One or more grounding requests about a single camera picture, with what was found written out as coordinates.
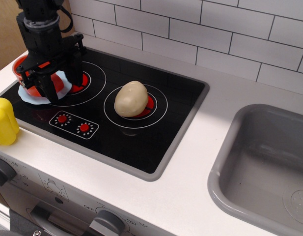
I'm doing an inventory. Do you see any light blue plate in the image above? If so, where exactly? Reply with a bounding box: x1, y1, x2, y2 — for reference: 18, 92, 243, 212
18, 71, 72, 105

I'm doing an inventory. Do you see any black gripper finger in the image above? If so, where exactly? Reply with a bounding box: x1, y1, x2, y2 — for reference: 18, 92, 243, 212
64, 52, 83, 86
37, 74, 58, 103

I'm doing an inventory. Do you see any grey oven door handle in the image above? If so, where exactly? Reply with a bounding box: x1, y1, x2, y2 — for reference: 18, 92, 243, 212
30, 206, 88, 236

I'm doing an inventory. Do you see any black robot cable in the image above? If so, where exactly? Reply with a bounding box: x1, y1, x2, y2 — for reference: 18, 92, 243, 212
58, 6, 74, 34

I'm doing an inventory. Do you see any beige toy potato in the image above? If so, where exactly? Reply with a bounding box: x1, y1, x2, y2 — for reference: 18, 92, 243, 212
114, 81, 148, 117

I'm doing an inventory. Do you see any grey left oven knob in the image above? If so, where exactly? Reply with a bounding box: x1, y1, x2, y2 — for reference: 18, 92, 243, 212
0, 159, 17, 186

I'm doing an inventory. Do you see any black toy stove top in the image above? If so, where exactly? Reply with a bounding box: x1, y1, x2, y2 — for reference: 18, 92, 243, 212
0, 49, 209, 181

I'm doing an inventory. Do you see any red plastic cup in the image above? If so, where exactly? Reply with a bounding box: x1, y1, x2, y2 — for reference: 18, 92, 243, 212
12, 54, 65, 97

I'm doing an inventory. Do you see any grey oven knob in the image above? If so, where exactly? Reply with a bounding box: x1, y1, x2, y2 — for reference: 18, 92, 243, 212
89, 210, 125, 236
0, 159, 17, 186

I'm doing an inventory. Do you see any yellow toy bell pepper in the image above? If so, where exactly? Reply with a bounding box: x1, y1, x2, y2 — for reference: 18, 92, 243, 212
0, 98, 20, 146

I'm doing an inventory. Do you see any grey centre oven knob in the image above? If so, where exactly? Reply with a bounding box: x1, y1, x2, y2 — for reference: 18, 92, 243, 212
89, 210, 125, 236

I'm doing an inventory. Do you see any grey toy sink basin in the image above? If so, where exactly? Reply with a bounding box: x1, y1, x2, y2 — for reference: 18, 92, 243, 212
208, 104, 303, 236

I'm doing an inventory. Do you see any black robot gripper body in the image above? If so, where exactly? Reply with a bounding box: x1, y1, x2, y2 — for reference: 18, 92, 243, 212
16, 0, 86, 83

